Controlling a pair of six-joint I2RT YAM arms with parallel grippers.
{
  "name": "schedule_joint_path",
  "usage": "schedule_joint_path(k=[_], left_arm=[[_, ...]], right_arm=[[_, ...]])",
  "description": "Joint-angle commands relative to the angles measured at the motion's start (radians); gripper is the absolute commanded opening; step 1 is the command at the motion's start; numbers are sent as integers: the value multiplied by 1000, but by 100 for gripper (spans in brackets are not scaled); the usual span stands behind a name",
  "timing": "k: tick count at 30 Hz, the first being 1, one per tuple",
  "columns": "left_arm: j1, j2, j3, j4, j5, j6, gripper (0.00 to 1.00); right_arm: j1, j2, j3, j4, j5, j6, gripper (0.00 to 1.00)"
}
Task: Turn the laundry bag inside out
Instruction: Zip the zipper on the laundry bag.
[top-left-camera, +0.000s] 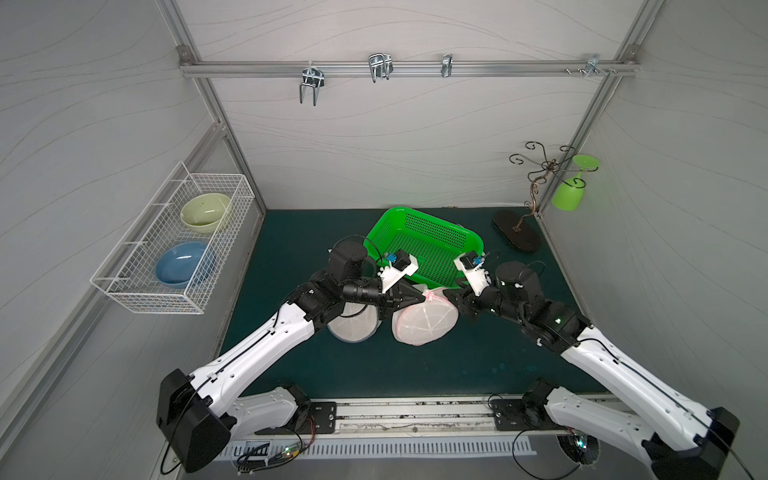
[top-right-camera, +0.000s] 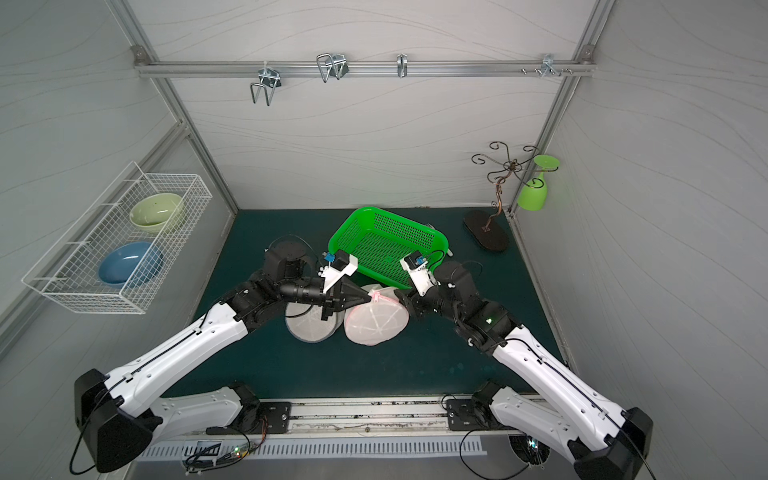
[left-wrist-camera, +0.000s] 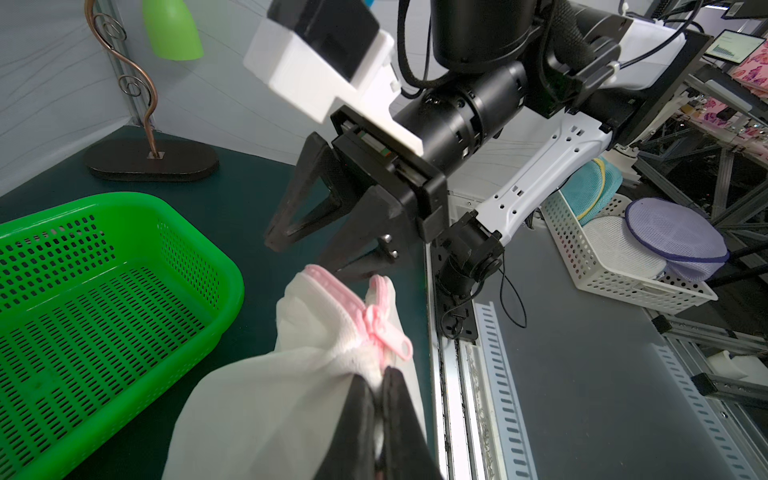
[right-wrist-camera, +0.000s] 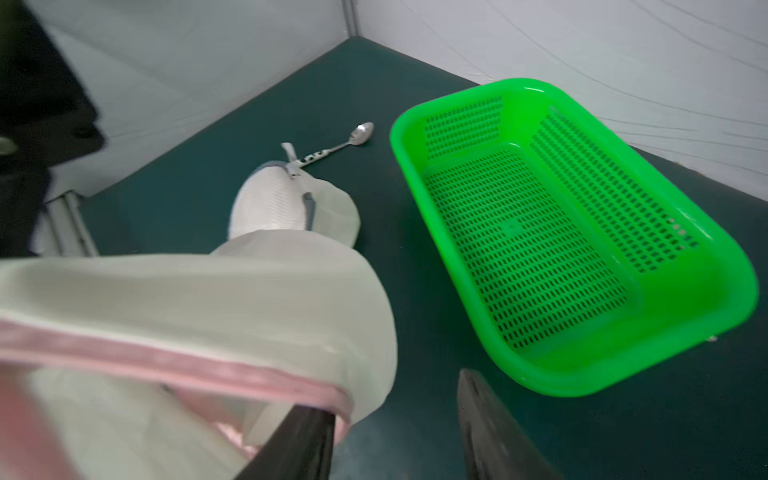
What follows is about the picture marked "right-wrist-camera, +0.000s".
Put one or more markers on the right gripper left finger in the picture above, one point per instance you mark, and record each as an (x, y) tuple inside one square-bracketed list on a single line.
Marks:
[(300, 449)]

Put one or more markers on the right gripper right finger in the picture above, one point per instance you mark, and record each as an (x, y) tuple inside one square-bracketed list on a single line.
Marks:
[(495, 446)]

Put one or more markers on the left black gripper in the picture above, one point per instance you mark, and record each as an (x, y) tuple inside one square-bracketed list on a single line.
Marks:
[(47, 119)]

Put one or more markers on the green plastic basket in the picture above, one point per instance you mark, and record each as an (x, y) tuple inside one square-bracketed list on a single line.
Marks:
[(578, 263)]

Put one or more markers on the metal spoon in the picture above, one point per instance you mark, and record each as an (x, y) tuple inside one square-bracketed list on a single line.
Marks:
[(359, 136)]

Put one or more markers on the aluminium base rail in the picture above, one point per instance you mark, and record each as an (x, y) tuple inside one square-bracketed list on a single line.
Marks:
[(61, 231)]

